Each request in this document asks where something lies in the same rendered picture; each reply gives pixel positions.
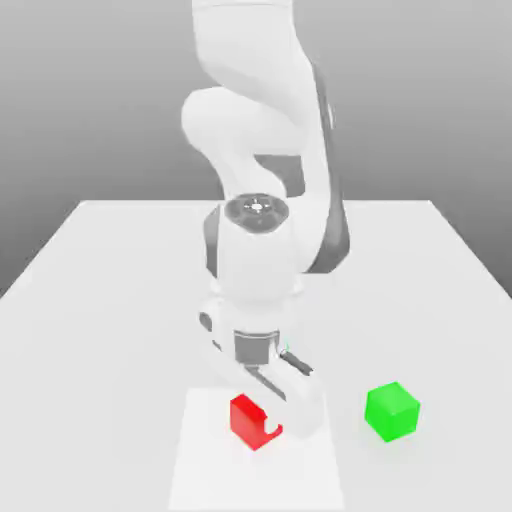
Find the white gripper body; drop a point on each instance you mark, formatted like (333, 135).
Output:
(300, 396)

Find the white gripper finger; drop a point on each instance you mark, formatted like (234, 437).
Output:
(272, 423)

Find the small red cube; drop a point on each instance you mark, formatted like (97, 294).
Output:
(248, 424)

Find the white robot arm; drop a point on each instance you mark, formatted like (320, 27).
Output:
(256, 256)

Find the small green cube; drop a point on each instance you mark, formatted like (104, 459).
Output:
(392, 412)

